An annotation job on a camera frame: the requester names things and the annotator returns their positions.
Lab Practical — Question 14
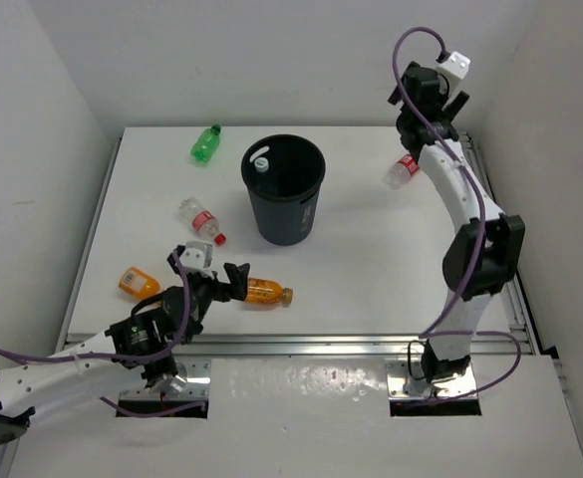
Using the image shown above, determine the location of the black plastic waste bin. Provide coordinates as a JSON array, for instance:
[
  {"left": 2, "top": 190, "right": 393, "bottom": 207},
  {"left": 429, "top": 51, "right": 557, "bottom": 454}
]
[{"left": 240, "top": 134, "right": 326, "bottom": 246}]

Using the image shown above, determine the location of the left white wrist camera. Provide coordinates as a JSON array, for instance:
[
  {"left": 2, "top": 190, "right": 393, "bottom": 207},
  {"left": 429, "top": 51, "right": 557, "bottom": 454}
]
[{"left": 180, "top": 241, "right": 213, "bottom": 273}]

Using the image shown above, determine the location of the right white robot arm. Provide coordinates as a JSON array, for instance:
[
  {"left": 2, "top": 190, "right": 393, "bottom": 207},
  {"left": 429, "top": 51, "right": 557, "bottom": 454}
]
[{"left": 389, "top": 57, "right": 525, "bottom": 384}]

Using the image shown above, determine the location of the aluminium frame rail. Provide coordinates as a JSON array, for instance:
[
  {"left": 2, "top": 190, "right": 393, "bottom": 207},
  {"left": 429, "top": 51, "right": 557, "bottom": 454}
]
[{"left": 0, "top": 126, "right": 571, "bottom": 478}]

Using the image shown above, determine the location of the purple cable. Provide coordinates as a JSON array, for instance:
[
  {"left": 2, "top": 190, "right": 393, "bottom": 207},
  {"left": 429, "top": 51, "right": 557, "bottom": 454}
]
[
  {"left": 0, "top": 251, "right": 207, "bottom": 419},
  {"left": 393, "top": 28, "right": 524, "bottom": 407}
]

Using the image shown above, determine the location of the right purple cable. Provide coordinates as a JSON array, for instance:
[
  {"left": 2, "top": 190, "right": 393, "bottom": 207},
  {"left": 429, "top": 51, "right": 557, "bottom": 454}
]
[{"left": 393, "top": 28, "right": 524, "bottom": 407}]

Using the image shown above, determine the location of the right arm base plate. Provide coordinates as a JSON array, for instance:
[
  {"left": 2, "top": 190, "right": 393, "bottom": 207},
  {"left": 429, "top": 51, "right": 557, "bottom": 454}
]
[{"left": 385, "top": 355, "right": 481, "bottom": 417}]

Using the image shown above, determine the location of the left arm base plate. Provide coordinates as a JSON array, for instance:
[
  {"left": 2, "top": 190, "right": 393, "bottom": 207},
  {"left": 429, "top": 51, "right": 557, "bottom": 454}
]
[{"left": 117, "top": 357, "right": 211, "bottom": 419}]

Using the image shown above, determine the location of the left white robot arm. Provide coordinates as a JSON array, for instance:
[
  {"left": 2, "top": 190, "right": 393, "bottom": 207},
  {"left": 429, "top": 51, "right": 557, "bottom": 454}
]
[{"left": 0, "top": 242, "right": 250, "bottom": 445}]

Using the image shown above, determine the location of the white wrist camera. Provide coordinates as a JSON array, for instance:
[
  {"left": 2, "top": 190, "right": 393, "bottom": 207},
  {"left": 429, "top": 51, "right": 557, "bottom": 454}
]
[
  {"left": 180, "top": 241, "right": 213, "bottom": 273},
  {"left": 436, "top": 51, "right": 471, "bottom": 83}
]

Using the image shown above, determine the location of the green plastic bottle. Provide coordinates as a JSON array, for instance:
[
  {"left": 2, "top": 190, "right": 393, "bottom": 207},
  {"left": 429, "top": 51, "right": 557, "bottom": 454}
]
[{"left": 190, "top": 124, "right": 221, "bottom": 164}]

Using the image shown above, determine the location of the white cap bottle in bin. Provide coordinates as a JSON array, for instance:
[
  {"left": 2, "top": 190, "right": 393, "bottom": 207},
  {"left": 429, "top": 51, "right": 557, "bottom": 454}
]
[{"left": 253, "top": 156, "right": 269, "bottom": 173}]

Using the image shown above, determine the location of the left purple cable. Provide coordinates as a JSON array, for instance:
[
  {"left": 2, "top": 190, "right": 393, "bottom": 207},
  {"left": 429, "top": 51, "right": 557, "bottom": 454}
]
[{"left": 0, "top": 251, "right": 207, "bottom": 419}]

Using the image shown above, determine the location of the orange bottle brown cap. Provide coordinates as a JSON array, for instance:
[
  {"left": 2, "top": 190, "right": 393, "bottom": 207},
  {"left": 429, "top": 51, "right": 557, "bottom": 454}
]
[{"left": 245, "top": 278, "right": 294, "bottom": 307}]

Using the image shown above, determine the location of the clear bottle red label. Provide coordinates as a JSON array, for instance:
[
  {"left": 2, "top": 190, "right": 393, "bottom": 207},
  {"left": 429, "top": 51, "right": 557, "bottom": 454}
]
[
  {"left": 178, "top": 197, "right": 226, "bottom": 246},
  {"left": 384, "top": 154, "right": 420, "bottom": 189}
]

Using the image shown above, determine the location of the orange bottle barcode label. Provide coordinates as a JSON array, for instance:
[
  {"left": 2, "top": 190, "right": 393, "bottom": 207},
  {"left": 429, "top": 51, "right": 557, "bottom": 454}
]
[{"left": 119, "top": 267, "right": 161, "bottom": 300}]

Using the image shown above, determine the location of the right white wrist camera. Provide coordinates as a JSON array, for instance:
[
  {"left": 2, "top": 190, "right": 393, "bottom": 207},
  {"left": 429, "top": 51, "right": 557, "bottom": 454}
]
[{"left": 436, "top": 51, "right": 471, "bottom": 83}]

